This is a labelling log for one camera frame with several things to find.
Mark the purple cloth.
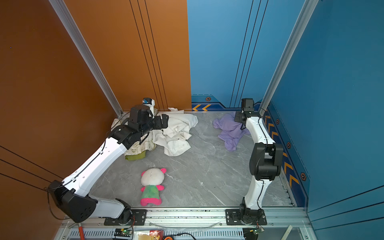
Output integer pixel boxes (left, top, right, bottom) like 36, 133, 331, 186
213, 112, 250, 152

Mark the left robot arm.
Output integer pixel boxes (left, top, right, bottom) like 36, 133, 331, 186
47, 99, 169, 225

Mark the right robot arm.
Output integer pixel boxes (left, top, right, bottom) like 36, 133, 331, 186
235, 99, 284, 225

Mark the cream patterned cloth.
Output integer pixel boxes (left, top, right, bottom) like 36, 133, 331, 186
106, 119, 156, 161

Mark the white crumpled shirt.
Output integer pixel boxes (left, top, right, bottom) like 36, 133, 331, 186
152, 108, 199, 157

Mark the white pink plush toy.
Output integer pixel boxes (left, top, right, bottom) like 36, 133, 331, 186
140, 168, 167, 207

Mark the red snack packet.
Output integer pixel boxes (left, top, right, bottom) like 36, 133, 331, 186
149, 230, 164, 240

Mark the green circuit board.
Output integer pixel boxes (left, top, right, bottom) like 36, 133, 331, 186
113, 228, 134, 240

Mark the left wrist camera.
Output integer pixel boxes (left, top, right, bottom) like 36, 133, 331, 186
143, 98, 155, 117

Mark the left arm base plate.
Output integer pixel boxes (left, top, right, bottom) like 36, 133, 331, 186
104, 209, 147, 226

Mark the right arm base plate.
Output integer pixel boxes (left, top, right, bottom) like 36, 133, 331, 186
225, 209, 268, 226

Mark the aluminium front rail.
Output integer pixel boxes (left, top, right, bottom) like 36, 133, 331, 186
55, 207, 317, 240

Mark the aluminium corner post right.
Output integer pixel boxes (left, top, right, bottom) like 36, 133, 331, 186
259, 0, 319, 117

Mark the aluminium corner post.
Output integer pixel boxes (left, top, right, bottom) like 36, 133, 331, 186
259, 0, 319, 117
49, 0, 124, 117

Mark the red handled tool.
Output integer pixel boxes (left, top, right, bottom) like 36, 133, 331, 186
78, 223, 85, 240

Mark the aluminium corner post left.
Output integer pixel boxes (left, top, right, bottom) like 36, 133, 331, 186
49, 0, 124, 117

